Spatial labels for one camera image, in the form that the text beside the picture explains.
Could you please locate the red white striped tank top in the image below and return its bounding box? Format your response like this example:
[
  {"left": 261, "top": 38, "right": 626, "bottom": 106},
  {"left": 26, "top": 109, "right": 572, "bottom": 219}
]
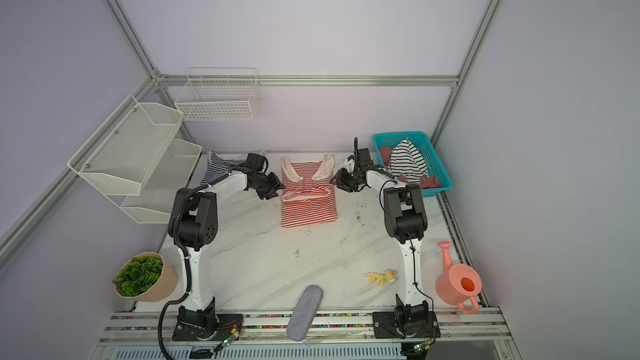
[{"left": 281, "top": 154, "right": 338, "bottom": 228}]

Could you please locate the blue white striped tank top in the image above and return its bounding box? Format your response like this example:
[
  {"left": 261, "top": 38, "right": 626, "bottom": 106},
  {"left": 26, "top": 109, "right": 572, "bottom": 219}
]
[{"left": 201, "top": 151, "right": 247, "bottom": 186}]

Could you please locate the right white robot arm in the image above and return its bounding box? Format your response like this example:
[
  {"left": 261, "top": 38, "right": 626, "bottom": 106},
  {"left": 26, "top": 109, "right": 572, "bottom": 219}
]
[{"left": 331, "top": 166, "right": 433, "bottom": 307}]

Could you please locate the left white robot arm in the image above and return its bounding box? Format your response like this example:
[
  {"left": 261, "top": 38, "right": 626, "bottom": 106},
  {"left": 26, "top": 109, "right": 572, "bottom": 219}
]
[{"left": 168, "top": 169, "right": 284, "bottom": 329}]

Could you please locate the black white striped tank top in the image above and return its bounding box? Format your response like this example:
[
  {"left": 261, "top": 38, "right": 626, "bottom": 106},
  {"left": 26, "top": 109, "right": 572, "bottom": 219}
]
[{"left": 388, "top": 138, "right": 430, "bottom": 183}]

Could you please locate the teal plastic basket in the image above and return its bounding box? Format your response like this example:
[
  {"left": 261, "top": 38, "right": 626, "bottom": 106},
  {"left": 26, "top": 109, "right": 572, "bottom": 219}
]
[{"left": 373, "top": 132, "right": 453, "bottom": 198}]

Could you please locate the dark red garment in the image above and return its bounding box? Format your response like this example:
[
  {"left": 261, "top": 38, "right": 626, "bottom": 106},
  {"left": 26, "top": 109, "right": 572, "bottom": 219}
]
[{"left": 380, "top": 147, "right": 442, "bottom": 189}]

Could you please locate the yellow toy giraffe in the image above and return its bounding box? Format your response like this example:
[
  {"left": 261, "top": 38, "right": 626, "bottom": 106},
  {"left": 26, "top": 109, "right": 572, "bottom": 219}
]
[{"left": 364, "top": 269, "right": 396, "bottom": 287}]

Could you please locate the grey fabric pouch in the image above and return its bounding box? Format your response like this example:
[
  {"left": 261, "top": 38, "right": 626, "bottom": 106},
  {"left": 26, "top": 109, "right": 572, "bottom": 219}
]
[{"left": 286, "top": 285, "right": 323, "bottom": 342}]

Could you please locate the pink watering can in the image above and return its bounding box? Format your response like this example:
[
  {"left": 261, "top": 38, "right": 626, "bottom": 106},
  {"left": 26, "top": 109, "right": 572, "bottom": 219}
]
[{"left": 435, "top": 241, "right": 483, "bottom": 314}]

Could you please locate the green potted plant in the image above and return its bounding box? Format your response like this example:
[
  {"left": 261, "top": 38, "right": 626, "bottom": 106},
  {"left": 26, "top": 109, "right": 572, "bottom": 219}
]
[{"left": 112, "top": 252, "right": 178, "bottom": 303}]

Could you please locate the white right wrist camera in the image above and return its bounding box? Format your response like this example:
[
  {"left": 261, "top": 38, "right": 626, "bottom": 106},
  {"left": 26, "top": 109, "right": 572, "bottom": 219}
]
[{"left": 346, "top": 138, "right": 374, "bottom": 173}]

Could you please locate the white wire wall basket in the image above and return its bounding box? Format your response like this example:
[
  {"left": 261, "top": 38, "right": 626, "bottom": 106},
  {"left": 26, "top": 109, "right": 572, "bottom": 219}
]
[{"left": 174, "top": 68, "right": 263, "bottom": 122}]

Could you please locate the horizontal aluminium frame bar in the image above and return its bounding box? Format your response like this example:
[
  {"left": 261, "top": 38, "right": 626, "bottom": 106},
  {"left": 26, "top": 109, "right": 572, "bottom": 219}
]
[{"left": 157, "top": 75, "right": 459, "bottom": 88}]

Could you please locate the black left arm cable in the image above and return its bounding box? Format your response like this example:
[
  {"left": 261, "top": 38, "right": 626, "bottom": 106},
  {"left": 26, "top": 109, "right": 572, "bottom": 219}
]
[{"left": 157, "top": 157, "right": 251, "bottom": 360}]

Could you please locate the white mesh wall shelf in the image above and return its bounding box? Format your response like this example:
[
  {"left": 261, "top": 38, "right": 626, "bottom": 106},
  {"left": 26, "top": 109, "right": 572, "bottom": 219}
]
[{"left": 68, "top": 96, "right": 202, "bottom": 224}]

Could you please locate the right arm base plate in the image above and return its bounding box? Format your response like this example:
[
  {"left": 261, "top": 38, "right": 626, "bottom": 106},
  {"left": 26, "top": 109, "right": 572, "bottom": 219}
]
[{"left": 372, "top": 309, "right": 442, "bottom": 339}]

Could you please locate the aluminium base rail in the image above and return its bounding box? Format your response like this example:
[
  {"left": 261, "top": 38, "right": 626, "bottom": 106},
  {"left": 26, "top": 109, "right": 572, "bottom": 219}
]
[{"left": 98, "top": 308, "right": 513, "bottom": 346}]

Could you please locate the aluminium frame corner post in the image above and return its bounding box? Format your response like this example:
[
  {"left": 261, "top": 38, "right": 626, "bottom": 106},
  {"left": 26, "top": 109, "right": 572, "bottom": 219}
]
[{"left": 82, "top": 0, "right": 196, "bottom": 143}]

